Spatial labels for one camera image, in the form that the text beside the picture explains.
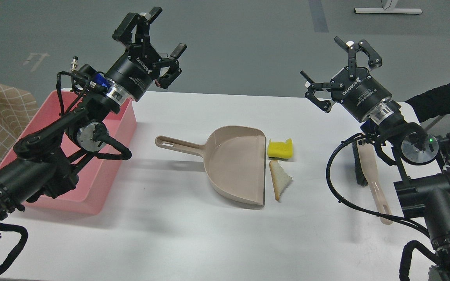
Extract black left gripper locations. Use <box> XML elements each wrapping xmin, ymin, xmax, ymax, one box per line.
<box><xmin>105</xmin><ymin>7</ymin><xmax>187</xmax><ymax>101</ymax></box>

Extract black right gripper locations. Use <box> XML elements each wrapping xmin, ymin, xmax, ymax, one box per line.
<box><xmin>300</xmin><ymin>37</ymin><xmax>393</xmax><ymax>121</ymax></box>

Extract beige hand brush black bristles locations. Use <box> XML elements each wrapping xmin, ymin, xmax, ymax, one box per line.
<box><xmin>352</xmin><ymin>139</ymin><xmax>392</xmax><ymax>215</ymax></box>

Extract yellow sponge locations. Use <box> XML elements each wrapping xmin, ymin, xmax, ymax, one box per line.
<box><xmin>267</xmin><ymin>138</ymin><xmax>294</xmax><ymax>159</ymax></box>

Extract triangular bread slice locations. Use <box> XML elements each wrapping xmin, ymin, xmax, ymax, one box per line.
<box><xmin>268</xmin><ymin>160</ymin><xmax>293</xmax><ymax>202</ymax></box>

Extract beige plastic dustpan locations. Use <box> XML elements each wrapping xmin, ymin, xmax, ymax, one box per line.
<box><xmin>155</xmin><ymin>126</ymin><xmax>266</xmax><ymax>206</ymax></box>

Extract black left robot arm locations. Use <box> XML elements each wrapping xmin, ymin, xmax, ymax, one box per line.
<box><xmin>0</xmin><ymin>7</ymin><xmax>186</xmax><ymax>275</ymax></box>

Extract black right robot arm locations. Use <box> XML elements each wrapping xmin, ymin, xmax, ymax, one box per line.
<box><xmin>301</xmin><ymin>37</ymin><xmax>450</xmax><ymax>281</ymax></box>

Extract white table leg base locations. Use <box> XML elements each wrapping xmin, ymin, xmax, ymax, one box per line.
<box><xmin>353</xmin><ymin>0</ymin><xmax>423</xmax><ymax>15</ymax></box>

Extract person in black clothing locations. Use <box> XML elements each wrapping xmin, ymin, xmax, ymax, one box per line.
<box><xmin>405</xmin><ymin>83</ymin><xmax>450</xmax><ymax>122</ymax></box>

